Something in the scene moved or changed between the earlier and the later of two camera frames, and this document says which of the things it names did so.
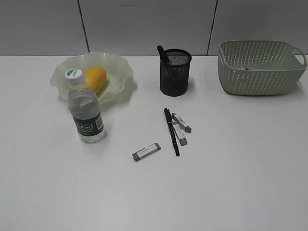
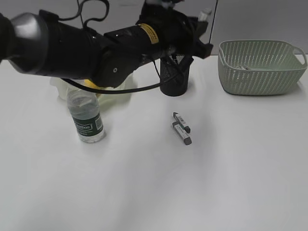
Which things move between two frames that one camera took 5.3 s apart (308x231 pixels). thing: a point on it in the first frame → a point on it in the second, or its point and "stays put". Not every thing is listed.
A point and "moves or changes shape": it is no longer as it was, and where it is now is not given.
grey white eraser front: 152,148 → 205,15
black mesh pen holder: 174,73 stays put
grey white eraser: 180,133 moves or changes shape
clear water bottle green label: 84,105 stays put
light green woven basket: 260,67 stays put
